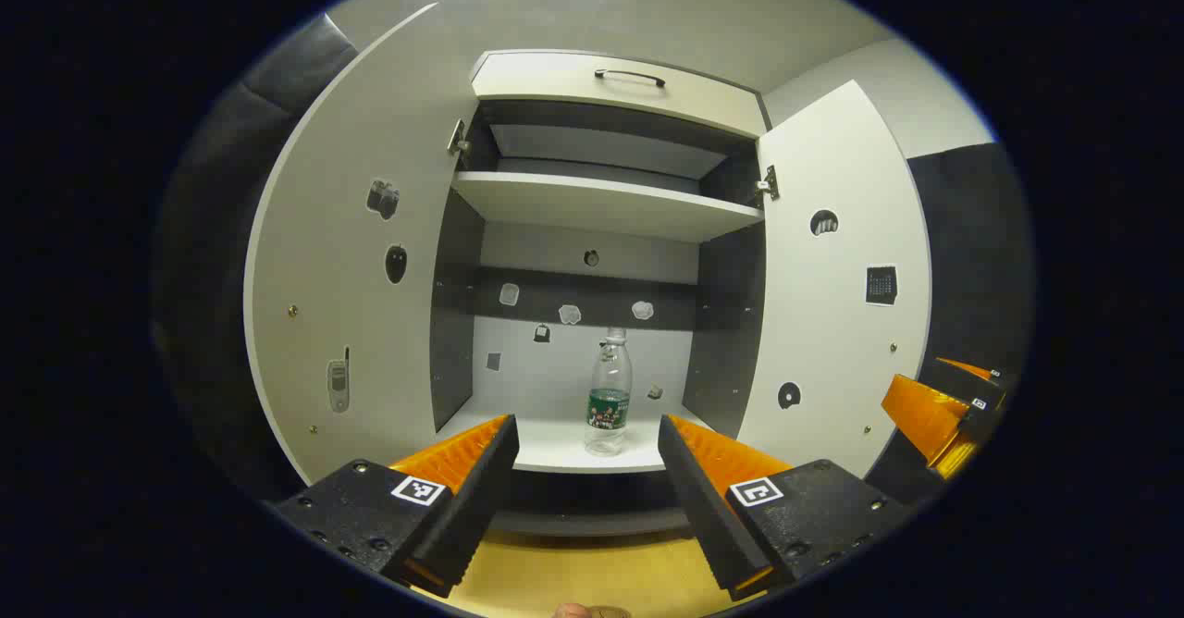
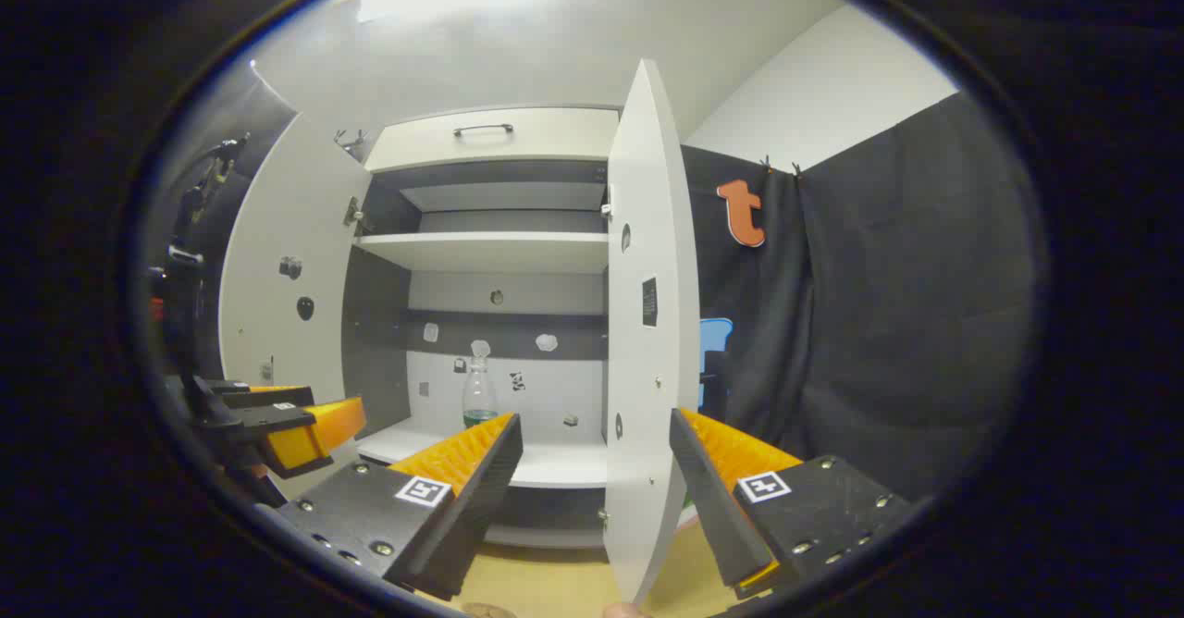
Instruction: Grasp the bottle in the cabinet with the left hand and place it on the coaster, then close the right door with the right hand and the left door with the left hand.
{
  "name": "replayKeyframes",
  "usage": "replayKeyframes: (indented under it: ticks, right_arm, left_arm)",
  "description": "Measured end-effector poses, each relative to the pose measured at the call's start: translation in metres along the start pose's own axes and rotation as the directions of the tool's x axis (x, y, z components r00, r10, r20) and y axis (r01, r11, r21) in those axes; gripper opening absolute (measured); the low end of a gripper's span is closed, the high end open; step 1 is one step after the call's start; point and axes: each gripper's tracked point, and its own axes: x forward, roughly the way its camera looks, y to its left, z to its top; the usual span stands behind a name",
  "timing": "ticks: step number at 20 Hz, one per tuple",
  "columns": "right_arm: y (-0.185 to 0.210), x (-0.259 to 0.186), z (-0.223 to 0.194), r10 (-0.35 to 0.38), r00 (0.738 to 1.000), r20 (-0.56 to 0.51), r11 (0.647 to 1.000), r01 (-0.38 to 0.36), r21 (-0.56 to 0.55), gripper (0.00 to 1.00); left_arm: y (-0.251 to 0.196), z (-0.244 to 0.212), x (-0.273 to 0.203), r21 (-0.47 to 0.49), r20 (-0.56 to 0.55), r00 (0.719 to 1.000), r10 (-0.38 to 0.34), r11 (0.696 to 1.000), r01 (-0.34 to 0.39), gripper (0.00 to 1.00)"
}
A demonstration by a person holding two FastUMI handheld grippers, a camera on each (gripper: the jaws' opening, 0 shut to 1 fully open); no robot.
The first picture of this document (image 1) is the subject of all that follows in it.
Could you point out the white cabinet shelf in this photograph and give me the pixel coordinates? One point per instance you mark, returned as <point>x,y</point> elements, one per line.
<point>601,202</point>

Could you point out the white cabinet door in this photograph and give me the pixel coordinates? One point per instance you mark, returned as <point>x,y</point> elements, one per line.
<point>832,322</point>
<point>351,322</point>

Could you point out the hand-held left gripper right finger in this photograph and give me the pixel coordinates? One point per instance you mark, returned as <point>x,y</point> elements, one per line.
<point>708,516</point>

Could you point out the black backdrop cloth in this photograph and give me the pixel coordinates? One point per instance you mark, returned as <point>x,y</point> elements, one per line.
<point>213,229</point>

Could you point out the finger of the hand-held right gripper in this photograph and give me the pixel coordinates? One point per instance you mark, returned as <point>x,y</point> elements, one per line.
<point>925,419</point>
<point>971,376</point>

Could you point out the metal door hinge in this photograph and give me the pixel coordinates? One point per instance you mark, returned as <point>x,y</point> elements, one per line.
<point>768,183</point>
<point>458,140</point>

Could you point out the white cabinet drawer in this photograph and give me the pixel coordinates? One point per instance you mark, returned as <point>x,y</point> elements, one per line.
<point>555,81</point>

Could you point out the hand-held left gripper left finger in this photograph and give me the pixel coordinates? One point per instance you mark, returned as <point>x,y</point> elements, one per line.
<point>472,498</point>

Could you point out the clear plastic bottle green label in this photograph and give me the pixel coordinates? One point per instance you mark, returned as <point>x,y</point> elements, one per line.
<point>609,414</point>

